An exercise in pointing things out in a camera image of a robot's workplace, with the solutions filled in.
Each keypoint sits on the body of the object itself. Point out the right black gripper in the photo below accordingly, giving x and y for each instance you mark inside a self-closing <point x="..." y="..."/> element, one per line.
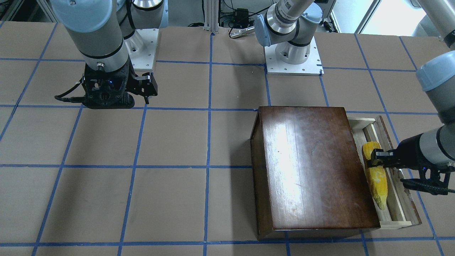
<point x="145" y="85"/>

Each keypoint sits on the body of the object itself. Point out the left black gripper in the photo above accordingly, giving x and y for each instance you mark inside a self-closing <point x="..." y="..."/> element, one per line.
<point x="408" y="153"/>

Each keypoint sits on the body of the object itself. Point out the yellow corn cob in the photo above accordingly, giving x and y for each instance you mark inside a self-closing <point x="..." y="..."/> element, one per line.
<point x="375" y="176"/>

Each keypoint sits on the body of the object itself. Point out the light wooden drawer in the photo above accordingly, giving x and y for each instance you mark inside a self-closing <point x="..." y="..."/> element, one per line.
<point x="400" y="211"/>

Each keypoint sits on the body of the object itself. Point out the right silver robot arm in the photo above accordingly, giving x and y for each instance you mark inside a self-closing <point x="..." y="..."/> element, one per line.
<point x="117" y="65"/>

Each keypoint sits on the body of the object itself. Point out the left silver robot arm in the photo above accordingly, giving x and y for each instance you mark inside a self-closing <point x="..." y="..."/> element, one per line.
<point x="291" y="24"/>

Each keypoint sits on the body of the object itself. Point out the dark wooden drawer cabinet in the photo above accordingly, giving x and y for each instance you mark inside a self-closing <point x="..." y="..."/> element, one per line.
<point x="308" y="177"/>

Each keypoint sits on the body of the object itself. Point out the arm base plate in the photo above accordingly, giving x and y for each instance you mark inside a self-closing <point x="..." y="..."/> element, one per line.
<point x="142" y="47"/>
<point x="287" y="59"/>

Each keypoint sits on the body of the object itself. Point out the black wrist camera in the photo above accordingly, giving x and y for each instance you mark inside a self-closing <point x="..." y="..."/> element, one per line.
<point x="100" y="89"/>

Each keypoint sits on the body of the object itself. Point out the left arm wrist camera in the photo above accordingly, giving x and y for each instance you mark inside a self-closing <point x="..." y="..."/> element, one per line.
<point x="436" y="184"/>

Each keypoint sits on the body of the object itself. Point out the aluminium frame post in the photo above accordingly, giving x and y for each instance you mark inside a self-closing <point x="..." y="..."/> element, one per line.
<point x="211" y="15"/>

